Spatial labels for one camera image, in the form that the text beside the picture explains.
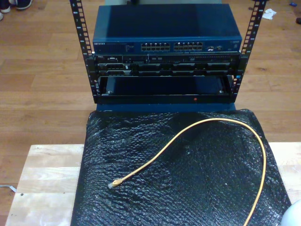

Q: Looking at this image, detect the yellow network cable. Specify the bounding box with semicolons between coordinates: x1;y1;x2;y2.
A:
108;118;267;226

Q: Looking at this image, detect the blue base panel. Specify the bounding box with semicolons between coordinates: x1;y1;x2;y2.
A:
96;103;237;113

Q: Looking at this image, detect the black rack shelf unit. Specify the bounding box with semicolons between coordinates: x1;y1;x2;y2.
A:
93;74;238;105

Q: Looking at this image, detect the black rack server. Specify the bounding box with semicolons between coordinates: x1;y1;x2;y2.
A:
86;53;249;77

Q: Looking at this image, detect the black bubble mat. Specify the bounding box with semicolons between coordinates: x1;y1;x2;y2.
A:
70;108;299;226

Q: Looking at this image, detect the crumpled white paper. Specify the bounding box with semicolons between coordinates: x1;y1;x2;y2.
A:
262;8;277;21

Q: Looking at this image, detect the grey flat ribbon strip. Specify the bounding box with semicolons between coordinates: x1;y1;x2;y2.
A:
0;185;18;193

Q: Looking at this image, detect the person's dark shoe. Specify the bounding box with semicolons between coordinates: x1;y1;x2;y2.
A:
15;0;33;10

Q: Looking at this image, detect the blue network switch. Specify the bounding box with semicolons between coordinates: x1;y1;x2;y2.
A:
92;4;243;54

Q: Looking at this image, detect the black perforated rack post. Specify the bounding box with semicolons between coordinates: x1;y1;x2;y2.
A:
231;0;269;103
69;0;99;104

